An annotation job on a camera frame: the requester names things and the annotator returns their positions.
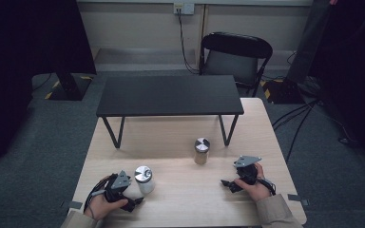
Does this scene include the black stand base yellow stripes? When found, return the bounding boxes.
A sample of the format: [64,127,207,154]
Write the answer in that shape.
[259,78,307,105]
[44,72,94,102]

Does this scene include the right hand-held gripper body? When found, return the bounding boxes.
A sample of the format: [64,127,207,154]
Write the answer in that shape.
[233,155,262,186]

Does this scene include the person's right hand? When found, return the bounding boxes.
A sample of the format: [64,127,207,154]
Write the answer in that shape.
[233,161,272,203]

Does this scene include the dark curtain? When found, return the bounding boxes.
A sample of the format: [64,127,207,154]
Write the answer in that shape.
[307,0,365,176]
[0,0,98,169]

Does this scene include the grey tape strip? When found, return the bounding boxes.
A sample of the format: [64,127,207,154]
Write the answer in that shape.
[287,193,310,207]
[60,199,84,210]

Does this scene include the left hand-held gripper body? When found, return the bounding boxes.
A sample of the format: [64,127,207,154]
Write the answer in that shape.
[104,170,133,207]

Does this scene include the black wall socket cable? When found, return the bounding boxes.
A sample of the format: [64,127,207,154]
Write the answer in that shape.
[176,9,202,76]

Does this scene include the black floor cable with plug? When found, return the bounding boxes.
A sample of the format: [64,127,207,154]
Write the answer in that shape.
[313,96,360,147]

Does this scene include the hand-held gripper cable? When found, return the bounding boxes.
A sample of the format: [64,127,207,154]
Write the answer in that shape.
[83,173,112,220]
[256,178,278,197]

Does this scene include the grey stand post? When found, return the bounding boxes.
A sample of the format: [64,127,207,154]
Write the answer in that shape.
[286,0,331,85]

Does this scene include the white wall socket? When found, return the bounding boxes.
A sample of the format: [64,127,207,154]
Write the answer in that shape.
[173,2,196,16]

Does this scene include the person's left hand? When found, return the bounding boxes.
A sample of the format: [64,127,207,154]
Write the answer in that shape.
[84,175,129,222]

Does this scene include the black metal-legged shelf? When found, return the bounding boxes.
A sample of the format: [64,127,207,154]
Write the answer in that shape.
[95,74,245,149]

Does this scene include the right hand-held gripper cable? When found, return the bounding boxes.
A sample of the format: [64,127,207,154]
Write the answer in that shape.
[256,178,278,197]

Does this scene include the glass jar with white powder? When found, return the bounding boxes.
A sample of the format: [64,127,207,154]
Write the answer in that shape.
[134,165,156,195]

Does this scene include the black folding chair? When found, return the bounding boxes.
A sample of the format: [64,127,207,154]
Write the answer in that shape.
[198,31,274,98]

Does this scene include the glass jar with brown powder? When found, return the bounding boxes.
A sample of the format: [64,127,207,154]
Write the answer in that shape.
[193,137,211,165]

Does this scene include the left hand-held gripper cable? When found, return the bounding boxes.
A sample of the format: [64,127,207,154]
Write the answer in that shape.
[83,173,112,220]

